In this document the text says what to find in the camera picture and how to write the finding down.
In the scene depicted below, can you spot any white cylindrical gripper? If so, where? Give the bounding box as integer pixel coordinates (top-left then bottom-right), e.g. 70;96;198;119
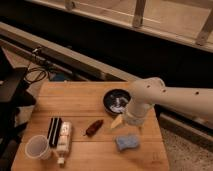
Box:
111;99;152;129

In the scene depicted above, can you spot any dark red pepper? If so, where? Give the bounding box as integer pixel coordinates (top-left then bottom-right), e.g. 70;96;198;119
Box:
85;120;103;137

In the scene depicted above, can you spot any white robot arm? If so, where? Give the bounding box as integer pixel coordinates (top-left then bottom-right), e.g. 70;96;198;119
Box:
111;77;213;129

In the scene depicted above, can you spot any black bowl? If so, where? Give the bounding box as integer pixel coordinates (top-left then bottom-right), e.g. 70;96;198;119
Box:
103;89;131;117

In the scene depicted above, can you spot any white plastic bottle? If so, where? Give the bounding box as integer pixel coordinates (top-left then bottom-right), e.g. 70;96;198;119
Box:
56;122;72;166

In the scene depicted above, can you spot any black white striped eraser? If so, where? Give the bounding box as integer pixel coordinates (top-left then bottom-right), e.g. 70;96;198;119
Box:
47;117;62;148

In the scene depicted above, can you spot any translucent plastic cup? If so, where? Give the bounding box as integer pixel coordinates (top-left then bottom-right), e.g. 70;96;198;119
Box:
25;135;51;160

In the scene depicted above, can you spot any black chair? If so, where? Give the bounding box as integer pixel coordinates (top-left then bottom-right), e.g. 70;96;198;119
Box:
0;47;36;171

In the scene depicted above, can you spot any wooden railing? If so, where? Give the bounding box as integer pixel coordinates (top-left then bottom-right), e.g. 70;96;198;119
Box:
27;0;213;53

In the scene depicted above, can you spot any black cable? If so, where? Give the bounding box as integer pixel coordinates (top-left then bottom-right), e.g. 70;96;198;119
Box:
23;47;58;84

